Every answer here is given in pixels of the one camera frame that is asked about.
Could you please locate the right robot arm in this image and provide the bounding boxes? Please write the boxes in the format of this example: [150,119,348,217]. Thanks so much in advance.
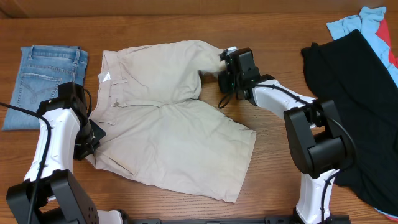
[218,47,356,224]

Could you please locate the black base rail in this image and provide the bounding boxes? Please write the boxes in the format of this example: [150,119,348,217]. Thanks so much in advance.
[124,214,351,224]

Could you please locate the folded blue denim jeans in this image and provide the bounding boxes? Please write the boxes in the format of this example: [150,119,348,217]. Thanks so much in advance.
[10,45,88,112]

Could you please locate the red garment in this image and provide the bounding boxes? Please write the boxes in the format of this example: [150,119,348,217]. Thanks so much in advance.
[376,19,397,67]

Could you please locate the light blue garment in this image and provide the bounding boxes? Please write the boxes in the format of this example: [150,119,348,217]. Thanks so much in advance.
[326,6,397,85]

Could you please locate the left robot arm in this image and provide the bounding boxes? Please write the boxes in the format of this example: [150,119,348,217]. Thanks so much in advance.
[6,82,129,224]

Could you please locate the black garment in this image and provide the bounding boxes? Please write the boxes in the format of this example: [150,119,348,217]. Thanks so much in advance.
[301,30,397,216]

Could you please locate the beige khaki shorts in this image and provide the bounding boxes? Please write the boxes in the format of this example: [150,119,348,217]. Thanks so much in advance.
[88,40,256,202]

